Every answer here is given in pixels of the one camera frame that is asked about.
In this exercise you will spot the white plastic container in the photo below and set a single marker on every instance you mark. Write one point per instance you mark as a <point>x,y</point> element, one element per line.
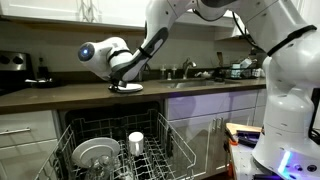
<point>235,70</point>

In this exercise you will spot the black shallow pan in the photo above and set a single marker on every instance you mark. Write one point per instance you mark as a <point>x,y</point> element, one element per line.
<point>45,83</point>

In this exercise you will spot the white sink cabinet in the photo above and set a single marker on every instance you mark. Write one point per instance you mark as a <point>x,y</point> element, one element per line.
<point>193,106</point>

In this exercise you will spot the chrome faucet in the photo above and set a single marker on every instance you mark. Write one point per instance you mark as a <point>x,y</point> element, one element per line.
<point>186,66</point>

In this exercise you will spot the grey metal robot table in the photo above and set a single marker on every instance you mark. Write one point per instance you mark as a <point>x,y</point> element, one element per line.
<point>243,163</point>

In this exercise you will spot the dark bottle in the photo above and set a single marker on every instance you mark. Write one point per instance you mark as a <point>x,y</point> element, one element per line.
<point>42,71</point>

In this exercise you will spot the white plate standing upright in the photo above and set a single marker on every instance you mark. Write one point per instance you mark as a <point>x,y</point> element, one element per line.
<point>95,150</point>

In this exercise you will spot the light wooden board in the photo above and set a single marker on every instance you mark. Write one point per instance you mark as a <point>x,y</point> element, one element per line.
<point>243,127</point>

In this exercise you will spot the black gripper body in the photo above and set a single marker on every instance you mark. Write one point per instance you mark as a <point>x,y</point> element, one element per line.
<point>118,83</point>

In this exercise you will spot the small white object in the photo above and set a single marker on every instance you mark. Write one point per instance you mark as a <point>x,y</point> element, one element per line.
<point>204,74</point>

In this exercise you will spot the steel kitchen sink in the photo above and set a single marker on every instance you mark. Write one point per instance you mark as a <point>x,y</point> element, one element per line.
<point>193,84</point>

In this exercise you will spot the black steel stove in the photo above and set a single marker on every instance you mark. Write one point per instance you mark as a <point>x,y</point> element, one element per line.
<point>13,60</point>

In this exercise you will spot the wooden spatula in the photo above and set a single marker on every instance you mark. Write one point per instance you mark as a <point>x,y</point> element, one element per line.
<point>220,58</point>

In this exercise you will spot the clear drinking glass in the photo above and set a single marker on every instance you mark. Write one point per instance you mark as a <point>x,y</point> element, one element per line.
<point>100,168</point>

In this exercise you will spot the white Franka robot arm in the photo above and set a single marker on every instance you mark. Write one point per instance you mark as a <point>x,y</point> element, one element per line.
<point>290,110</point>

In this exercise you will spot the white wall cabinets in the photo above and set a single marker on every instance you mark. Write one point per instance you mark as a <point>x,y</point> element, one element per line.
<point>50,8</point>

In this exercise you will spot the white dinner plate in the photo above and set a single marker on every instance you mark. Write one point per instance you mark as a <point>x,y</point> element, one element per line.
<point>133,86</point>
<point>133,91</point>

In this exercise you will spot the white drawer cabinet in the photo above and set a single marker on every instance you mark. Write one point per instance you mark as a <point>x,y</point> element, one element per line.
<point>30,156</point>

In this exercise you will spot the white cup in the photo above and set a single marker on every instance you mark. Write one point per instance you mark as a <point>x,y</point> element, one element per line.
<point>136,143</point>

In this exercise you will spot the clear soap dispenser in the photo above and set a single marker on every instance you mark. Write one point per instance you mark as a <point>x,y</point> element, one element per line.
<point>163,73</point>
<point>174,71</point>

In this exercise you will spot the orange black hand tool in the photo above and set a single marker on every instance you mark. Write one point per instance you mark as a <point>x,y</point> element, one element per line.
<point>233,141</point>

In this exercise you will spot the black clamp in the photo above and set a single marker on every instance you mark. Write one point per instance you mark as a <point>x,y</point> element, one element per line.
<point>248,137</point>

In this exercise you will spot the black stand pole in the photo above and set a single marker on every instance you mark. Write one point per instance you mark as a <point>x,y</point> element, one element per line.
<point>315,110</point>

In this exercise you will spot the open dishwasher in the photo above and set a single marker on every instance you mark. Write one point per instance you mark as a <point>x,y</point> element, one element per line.
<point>110,110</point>

